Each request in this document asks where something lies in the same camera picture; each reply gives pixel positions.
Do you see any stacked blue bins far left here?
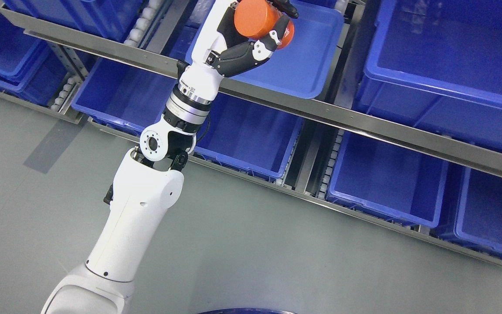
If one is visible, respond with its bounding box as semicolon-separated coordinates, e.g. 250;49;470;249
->
0;16;68;106

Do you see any shallow blue tray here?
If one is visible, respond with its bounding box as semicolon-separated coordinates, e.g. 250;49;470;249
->
187;1;344;98

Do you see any metal shelf rack frame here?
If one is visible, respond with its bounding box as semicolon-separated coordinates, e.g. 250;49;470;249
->
0;0;502;275

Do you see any orange cylindrical capacitor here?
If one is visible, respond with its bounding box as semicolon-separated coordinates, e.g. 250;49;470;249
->
234;0;298;40

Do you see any lower blue bin left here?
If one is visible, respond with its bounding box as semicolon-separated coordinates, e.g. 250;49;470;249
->
72;58;177;136

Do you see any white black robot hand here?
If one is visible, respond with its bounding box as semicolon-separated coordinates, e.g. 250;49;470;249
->
173;0;298;105

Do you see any blue bin top left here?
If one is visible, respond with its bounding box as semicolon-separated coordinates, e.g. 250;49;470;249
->
4;0;143;42

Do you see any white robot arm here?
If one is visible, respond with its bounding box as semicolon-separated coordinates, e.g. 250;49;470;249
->
41;83;211;314

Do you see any lower blue bin far right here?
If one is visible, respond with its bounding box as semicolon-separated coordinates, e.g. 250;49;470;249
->
433;166;502;259

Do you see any lower blue bin centre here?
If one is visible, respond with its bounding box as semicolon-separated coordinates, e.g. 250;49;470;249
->
194;93;303;181

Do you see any large blue bin right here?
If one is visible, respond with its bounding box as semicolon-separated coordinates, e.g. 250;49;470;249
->
353;0;502;152

